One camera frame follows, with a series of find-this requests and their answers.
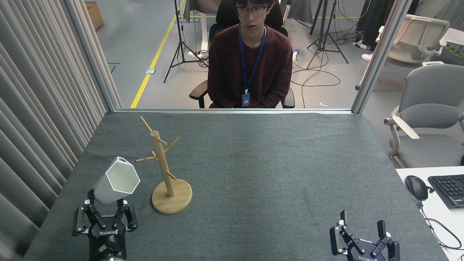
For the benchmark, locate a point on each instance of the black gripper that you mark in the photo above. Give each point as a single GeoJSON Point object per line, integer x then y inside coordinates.
{"type": "Point", "coordinates": [107, 241]}
{"type": "Point", "coordinates": [366, 255]}

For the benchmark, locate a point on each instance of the white hexagonal cup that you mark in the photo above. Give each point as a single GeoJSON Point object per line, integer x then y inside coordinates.
{"type": "Point", "coordinates": [108, 192]}

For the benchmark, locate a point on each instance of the wooden cup storage rack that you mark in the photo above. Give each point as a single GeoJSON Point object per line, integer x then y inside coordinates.
{"type": "Point", "coordinates": [171, 197]}

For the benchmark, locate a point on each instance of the white desk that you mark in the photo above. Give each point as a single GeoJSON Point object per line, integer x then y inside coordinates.
{"type": "Point", "coordinates": [435, 224]}

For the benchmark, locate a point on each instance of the black computer mouse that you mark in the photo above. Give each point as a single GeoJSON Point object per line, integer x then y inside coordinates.
{"type": "Point", "coordinates": [416, 187]}

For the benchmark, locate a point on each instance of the black keyboard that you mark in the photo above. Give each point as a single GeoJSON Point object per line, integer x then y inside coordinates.
{"type": "Point", "coordinates": [449, 190]}

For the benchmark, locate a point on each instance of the beige pleated curtain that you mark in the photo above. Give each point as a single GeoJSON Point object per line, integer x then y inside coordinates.
{"type": "Point", "coordinates": [36, 108]}

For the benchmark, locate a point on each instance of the grey felt table cloth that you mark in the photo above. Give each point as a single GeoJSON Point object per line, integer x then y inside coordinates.
{"type": "Point", "coordinates": [253, 163]}

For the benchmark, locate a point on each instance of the floor socket plate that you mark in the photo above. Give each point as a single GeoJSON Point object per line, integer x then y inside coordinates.
{"type": "Point", "coordinates": [150, 71]}

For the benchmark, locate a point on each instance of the grey swivel chair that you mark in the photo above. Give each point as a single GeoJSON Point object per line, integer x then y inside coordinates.
{"type": "Point", "coordinates": [431, 98]}

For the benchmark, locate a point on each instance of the white shoe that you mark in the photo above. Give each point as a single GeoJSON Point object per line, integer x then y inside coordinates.
{"type": "Point", "coordinates": [367, 57]}

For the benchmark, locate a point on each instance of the black tripod stand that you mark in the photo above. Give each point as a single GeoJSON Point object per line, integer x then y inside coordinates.
{"type": "Point", "coordinates": [327, 36]}
{"type": "Point", "coordinates": [180, 40]}

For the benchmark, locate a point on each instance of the person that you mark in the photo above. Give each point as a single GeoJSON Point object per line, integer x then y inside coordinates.
{"type": "Point", "coordinates": [228, 65]}

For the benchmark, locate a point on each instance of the white power strip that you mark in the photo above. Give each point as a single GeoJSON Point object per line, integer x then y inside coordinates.
{"type": "Point", "coordinates": [295, 55]}

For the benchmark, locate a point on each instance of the cardboard box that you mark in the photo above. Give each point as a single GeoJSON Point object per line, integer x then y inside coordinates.
{"type": "Point", "coordinates": [95, 14]}

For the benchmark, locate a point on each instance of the white-legged background desk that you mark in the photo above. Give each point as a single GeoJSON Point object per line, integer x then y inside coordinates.
{"type": "Point", "coordinates": [203, 36]}

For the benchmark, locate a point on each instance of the beige armchair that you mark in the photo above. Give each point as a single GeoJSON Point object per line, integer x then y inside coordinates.
{"type": "Point", "coordinates": [417, 40]}

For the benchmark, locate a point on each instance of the black office chair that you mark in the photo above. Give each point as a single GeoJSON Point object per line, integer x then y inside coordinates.
{"type": "Point", "coordinates": [224, 14]}

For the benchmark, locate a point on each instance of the person's glasses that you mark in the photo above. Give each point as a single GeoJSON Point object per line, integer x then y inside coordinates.
{"type": "Point", "coordinates": [251, 11]}

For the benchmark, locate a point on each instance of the silver frame rail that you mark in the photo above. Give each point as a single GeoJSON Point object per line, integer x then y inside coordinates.
{"type": "Point", "coordinates": [232, 111]}

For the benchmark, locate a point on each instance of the silver frame post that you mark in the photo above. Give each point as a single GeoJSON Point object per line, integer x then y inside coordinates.
{"type": "Point", "coordinates": [380, 54]}

